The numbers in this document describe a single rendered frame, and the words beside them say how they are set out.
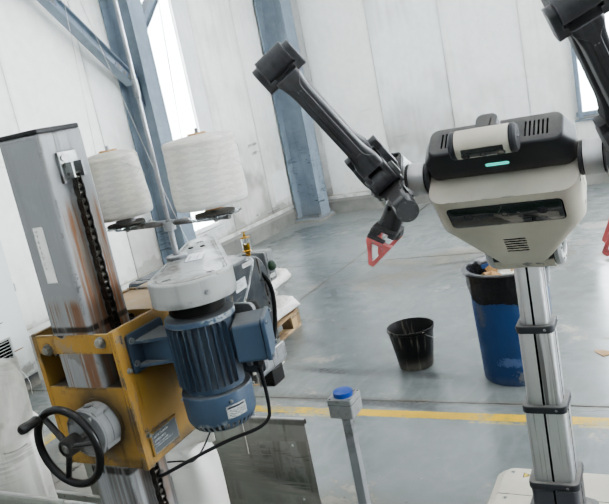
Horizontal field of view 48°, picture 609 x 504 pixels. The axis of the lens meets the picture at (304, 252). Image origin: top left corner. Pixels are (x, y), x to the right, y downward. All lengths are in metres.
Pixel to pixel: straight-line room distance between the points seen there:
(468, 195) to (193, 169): 0.75
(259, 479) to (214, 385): 1.07
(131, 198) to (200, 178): 0.24
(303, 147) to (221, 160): 8.90
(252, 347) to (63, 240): 0.44
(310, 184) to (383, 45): 2.25
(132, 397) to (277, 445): 0.95
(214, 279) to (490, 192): 0.80
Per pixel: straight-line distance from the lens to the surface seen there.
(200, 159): 1.47
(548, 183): 1.83
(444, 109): 9.81
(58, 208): 1.46
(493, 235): 1.97
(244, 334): 1.42
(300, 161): 10.42
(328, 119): 1.65
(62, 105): 7.12
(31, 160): 1.48
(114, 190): 1.64
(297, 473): 2.39
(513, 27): 9.58
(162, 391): 1.59
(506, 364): 3.96
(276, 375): 1.98
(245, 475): 2.51
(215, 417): 1.47
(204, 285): 1.37
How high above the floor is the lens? 1.71
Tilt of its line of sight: 12 degrees down
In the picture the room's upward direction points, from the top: 11 degrees counter-clockwise
